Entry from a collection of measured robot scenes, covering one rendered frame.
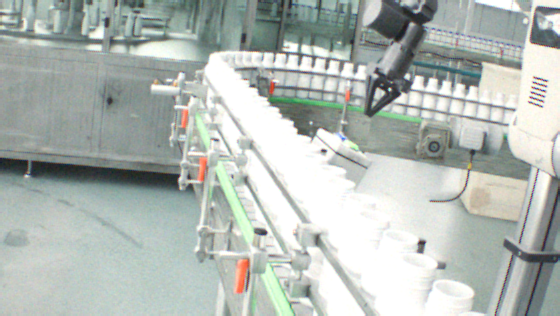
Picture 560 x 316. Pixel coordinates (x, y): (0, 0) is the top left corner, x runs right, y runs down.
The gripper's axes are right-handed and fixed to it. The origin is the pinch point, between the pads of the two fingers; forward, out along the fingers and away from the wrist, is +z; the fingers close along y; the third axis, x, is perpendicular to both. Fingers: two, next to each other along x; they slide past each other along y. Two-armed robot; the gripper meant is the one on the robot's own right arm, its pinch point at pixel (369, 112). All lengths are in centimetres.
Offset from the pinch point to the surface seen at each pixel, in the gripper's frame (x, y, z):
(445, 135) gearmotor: 80, -106, -6
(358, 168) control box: 2.1, 3.8, 10.5
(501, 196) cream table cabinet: 268, -300, 8
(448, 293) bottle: -17, 73, 10
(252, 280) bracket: -24, 49, 23
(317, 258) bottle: -17, 47, 18
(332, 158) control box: -3.7, 3.7, 11.1
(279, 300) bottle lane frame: -17, 44, 26
